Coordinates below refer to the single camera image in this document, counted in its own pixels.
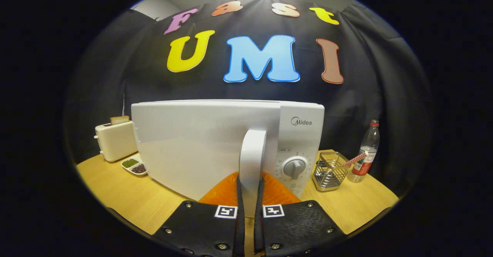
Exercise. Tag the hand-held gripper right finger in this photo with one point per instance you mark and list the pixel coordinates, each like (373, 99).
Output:
(259, 234)

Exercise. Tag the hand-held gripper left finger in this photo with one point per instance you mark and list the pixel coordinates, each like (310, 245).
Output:
(240, 234)

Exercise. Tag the white microwave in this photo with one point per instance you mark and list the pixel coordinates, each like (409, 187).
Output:
(192, 145)

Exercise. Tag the red white striped straw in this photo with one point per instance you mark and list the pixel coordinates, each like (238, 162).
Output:
(354, 159)

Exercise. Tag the white two-compartment bean dish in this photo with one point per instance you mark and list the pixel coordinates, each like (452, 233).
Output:
(134, 165)

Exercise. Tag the clear bottle red label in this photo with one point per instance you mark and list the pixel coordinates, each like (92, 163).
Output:
(366, 149)

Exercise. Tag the cream toaster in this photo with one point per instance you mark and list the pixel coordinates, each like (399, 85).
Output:
(115, 141)

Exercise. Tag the toasted bread slice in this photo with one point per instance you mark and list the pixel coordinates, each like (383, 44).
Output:
(120, 120)

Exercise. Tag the black backdrop cloth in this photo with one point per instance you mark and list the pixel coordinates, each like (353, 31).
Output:
(366, 95)

